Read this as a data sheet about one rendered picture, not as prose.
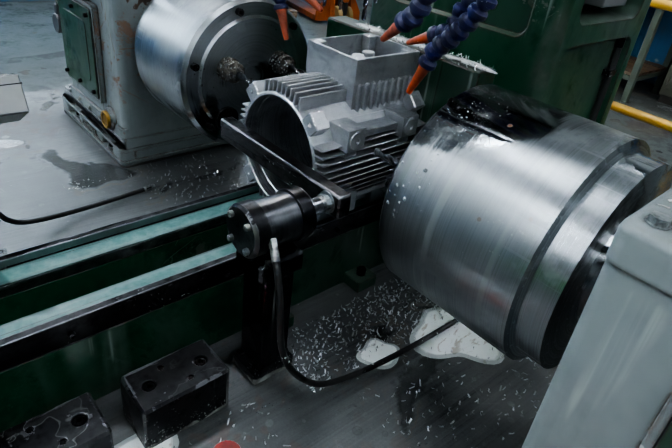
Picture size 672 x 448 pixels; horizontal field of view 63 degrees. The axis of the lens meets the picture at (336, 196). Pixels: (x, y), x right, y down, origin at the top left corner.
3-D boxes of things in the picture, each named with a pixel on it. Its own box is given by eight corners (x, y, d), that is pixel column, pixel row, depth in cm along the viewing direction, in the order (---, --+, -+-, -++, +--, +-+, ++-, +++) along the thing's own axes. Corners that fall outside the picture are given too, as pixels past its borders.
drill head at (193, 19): (215, 78, 125) (215, -40, 112) (317, 139, 102) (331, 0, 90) (105, 94, 109) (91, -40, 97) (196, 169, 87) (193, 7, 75)
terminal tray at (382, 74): (362, 78, 86) (368, 31, 82) (412, 101, 79) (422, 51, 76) (302, 88, 78) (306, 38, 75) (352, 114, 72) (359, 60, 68)
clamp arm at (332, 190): (353, 214, 64) (235, 134, 80) (356, 192, 63) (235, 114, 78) (330, 223, 62) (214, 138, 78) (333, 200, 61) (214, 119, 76)
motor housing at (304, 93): (334, 155, 96) (347, 47, 86) (414, 204, 84) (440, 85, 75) (236, 183, 84) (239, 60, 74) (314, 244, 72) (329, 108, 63)
